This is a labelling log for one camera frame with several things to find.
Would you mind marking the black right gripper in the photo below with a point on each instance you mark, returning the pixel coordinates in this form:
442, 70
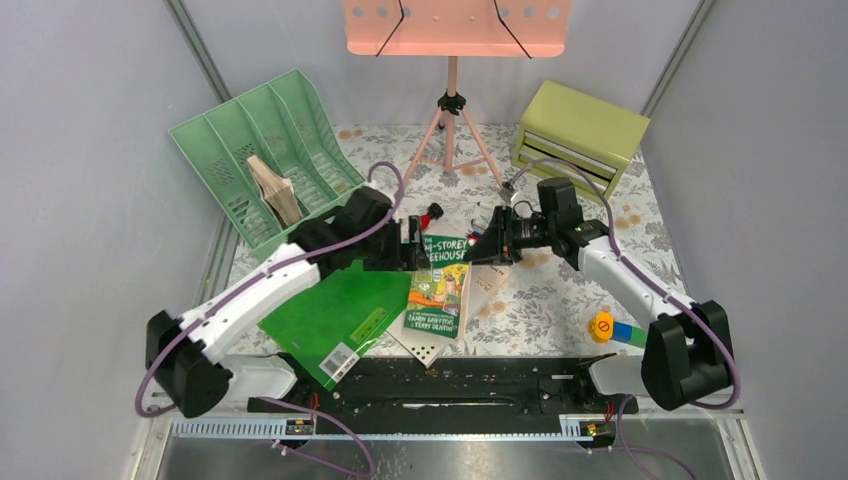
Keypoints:
489, 250

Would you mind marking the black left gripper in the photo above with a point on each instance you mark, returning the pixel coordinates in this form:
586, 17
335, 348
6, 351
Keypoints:
405, 256

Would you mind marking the purple 52-storey treehouse book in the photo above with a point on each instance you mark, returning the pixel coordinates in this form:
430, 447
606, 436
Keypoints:
276, 192

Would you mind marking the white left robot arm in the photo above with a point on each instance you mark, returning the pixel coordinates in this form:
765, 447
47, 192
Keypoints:
189, 366

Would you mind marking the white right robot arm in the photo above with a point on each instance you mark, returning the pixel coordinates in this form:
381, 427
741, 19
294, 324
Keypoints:
688, 350

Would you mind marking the red and black stamp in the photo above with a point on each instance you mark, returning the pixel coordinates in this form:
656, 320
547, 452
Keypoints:
427, 215

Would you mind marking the white sketch pad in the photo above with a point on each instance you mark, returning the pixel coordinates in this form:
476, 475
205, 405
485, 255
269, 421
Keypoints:
482, 284

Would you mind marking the green plastic folder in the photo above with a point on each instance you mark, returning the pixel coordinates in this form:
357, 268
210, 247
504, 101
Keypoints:
329, 327

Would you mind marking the yellow-green drawer cabinet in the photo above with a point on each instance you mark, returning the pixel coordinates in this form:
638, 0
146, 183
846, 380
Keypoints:
599, 137

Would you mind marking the yellow blue green toy block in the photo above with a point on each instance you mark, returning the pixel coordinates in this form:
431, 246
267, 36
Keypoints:
603, 329

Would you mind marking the green plastic file organizer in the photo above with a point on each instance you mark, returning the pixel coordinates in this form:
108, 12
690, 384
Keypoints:
283, 123

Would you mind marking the pink music stand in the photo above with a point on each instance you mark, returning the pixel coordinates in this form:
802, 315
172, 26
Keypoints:
455, 30

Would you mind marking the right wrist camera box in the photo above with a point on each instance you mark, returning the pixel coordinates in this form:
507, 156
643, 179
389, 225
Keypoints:
508, 193

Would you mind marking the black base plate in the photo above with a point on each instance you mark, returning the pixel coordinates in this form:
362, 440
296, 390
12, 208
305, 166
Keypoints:
390, 391

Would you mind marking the grey cable duct rail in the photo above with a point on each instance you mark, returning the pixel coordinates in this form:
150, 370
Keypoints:
525, 428

